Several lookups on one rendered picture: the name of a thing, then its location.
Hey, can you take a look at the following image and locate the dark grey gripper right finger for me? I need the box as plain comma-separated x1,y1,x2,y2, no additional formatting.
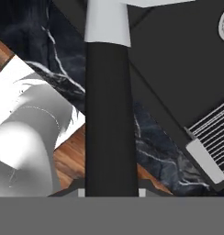
138,178,174,197

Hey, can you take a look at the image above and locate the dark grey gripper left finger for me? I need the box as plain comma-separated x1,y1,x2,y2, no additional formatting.
49,178,86,197

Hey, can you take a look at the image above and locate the dark grey stove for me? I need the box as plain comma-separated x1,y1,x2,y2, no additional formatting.
52,0,224,193

